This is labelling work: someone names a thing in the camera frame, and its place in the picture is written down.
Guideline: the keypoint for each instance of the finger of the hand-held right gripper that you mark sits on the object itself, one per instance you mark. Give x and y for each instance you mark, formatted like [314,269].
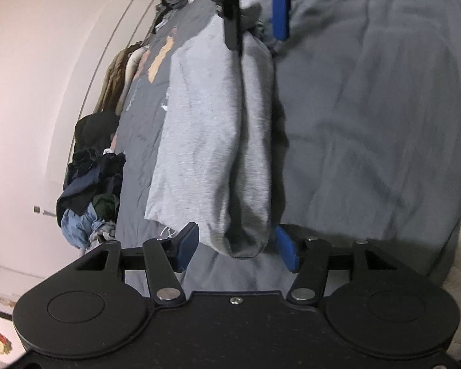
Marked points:
[230,27]
[280,11]

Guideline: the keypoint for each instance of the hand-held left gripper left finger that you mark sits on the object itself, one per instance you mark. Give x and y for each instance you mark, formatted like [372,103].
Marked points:
[188,246]

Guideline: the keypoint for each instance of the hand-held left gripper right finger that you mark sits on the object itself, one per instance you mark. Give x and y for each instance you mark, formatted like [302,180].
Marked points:
[288,250]

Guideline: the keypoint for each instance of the grey t-shirt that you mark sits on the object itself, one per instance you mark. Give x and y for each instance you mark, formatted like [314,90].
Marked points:
[203,123]

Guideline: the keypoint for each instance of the pile of unfolded clothes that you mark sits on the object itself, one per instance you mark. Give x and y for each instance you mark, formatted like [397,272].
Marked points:
[88,192]

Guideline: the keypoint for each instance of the cream bolster pillow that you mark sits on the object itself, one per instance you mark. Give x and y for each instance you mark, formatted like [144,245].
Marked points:
[136,65]

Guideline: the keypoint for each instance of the folded olive brown blankets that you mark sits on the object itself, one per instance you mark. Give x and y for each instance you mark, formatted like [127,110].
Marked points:
[115,77]

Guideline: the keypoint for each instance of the grey printed quilt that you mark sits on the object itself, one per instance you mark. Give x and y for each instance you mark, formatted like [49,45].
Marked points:
[368,103]

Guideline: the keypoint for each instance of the black puffy jacket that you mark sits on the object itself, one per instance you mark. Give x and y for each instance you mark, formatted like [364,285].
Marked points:
[96,130]

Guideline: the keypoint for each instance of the white headboard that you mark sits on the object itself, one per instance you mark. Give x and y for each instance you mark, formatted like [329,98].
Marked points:
[84,84]

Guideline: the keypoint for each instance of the white wardrobe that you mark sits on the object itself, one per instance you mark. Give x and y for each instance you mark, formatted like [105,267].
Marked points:
[0,296]

